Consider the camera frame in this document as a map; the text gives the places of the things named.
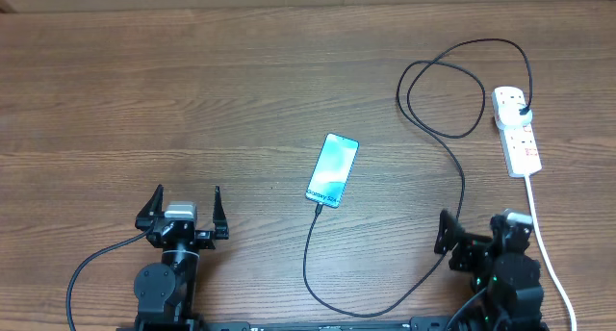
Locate black charger cable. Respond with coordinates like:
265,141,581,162
302,38,534,318

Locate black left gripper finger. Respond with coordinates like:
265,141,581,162
213,186,229,240
135,184,164,231

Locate white power strip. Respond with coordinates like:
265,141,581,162
491,87,542,178

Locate blue Samsung Galaxy smartphone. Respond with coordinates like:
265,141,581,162
305,133,360,208

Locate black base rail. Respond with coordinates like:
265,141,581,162
117,316,449,331

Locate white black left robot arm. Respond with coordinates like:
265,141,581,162
134,186,229,331

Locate white power strip cord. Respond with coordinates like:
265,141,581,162
523,174,578,331

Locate white charger plug adapter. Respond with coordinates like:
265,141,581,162
495,101,533,130

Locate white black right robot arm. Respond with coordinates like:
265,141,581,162
434,209,547,330

